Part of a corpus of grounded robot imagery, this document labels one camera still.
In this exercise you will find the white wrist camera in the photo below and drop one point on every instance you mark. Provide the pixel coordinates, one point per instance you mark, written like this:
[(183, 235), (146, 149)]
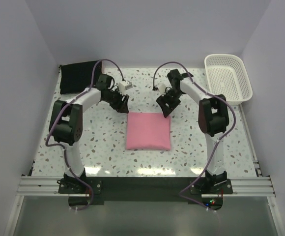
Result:
[(123, 86), (161, 89)]

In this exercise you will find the folded black t shirt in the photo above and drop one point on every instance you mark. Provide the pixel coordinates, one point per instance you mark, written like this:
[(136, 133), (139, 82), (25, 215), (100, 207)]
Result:
[(76, 77)]

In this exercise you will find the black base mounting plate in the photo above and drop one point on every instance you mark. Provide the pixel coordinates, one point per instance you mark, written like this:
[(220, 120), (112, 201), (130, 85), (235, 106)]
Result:
[(98, 190)]

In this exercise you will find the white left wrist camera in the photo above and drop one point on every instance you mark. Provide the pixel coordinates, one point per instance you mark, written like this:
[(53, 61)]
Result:
[(123, 86)]

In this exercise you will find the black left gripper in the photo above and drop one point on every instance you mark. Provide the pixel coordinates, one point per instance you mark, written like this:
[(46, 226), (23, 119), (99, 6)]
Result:
[(121, 106)]

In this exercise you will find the pink t shirt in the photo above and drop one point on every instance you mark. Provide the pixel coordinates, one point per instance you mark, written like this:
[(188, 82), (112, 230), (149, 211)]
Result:
[(148, 131)]

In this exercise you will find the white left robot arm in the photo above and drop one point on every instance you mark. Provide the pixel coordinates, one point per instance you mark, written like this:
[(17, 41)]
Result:
[(66, 124)]

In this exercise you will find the white plastic basket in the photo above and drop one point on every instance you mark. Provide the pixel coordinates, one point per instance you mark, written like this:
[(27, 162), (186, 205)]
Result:
[(226, 74)]

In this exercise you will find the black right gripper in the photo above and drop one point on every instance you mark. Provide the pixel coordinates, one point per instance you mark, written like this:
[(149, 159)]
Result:
[(162, 100)]

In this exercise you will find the aluminium frame rail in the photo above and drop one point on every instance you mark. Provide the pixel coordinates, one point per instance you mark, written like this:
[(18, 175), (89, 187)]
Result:
[(250, 210)]

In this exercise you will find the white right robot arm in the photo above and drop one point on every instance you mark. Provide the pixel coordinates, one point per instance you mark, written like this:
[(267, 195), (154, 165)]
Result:
[(212, 119)]

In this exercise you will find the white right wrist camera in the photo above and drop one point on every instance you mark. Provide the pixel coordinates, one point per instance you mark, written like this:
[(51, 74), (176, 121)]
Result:
[(161, 89)]

